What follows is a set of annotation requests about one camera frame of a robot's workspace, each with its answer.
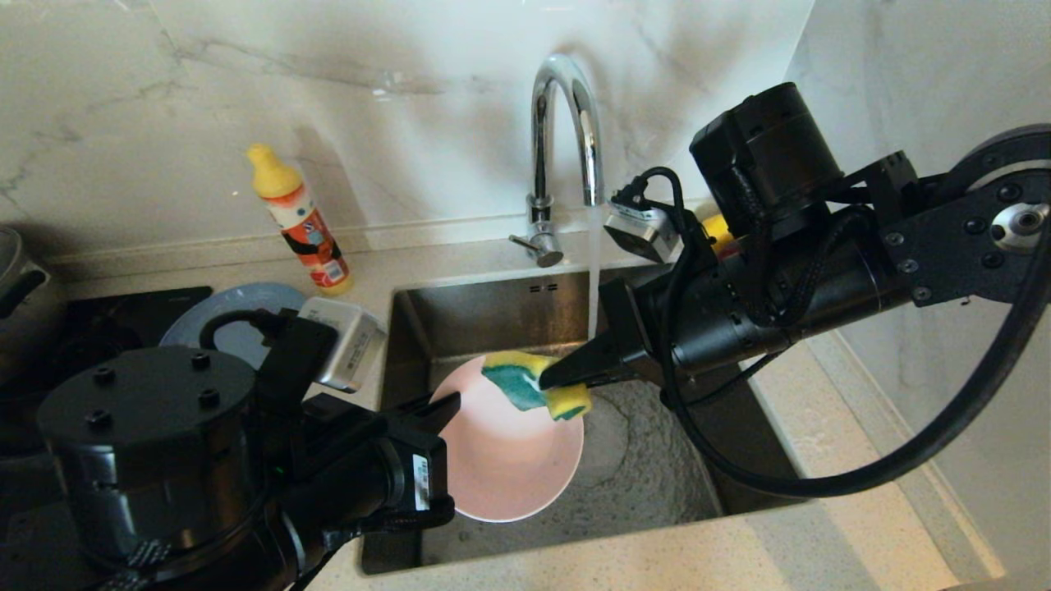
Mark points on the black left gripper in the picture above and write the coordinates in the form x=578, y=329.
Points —
x=410, y=484

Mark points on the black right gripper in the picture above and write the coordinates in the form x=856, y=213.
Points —
x=636, y=328

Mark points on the yellow green sponge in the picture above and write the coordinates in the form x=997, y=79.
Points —
x=566, y=400

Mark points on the pale pink bowl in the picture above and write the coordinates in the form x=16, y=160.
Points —
x=509, y=468

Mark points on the orange dish soap bottle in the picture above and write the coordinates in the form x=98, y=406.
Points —
x=316, y=238

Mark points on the chrome gooseneck faucet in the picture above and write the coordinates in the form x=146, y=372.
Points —
x=539, y=148

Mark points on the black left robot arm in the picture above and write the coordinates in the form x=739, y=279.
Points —
x=148, y=443

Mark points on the stainless steel sink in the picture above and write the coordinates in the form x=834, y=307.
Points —
x=640, y=460

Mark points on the yellow pear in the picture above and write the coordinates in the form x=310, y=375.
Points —
x=718, y=234

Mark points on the blue grey plate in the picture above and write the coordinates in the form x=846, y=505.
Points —
x=238, y=308

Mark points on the black induction cooktop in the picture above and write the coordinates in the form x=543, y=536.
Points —
x=123, y=320

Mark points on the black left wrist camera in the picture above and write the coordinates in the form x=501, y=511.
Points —
x=349, y=345

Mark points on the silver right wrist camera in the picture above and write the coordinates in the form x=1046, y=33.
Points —
x=644, y=230

